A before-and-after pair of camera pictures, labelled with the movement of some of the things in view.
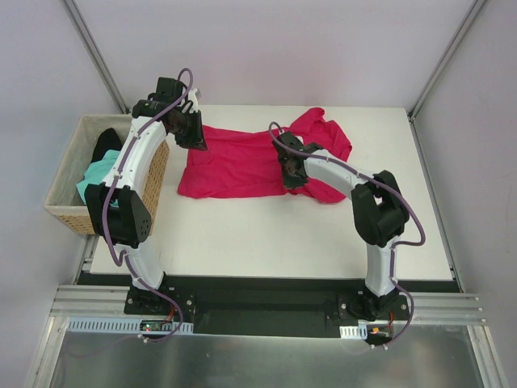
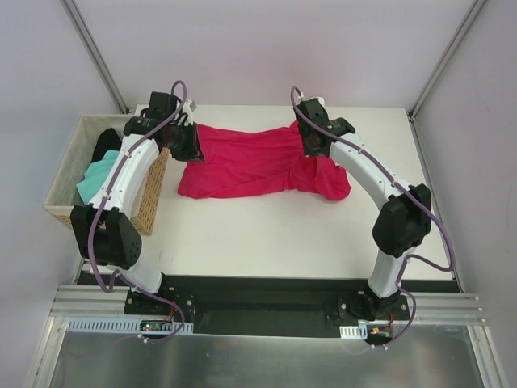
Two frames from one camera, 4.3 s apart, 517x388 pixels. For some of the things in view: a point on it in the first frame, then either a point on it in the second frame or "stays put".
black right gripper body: x=288 y=143 to x=306 y=132
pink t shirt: x=239 y=163 stays put
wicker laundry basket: x=64 y=198 stays put
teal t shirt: x=95 y=173 stays put
